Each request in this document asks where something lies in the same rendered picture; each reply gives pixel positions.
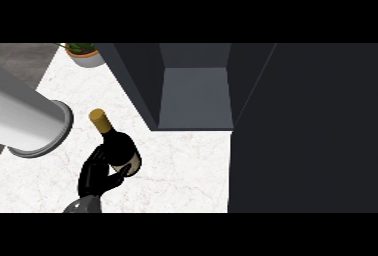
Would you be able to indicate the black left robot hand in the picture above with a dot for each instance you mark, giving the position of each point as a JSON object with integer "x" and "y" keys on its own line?
{"x": 93, "y": 181}

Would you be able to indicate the dark wine bottle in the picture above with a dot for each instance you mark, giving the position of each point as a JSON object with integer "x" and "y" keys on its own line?
{"x": 115, "y": 146}

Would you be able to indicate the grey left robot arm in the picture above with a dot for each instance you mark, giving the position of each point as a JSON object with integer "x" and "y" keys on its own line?
{"x": 84, "y": 205}

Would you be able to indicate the dark grey open cabinet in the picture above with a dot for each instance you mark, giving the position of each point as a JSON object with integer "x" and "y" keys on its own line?
{"x": 195, "y": 100}

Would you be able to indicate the dark grey cabinet door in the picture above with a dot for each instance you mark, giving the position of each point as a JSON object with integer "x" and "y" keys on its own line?
{"x": 304, "y": 133}

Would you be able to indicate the green plant in white pot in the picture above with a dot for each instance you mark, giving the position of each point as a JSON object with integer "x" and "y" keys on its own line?
{"x": 87, "y": 56}

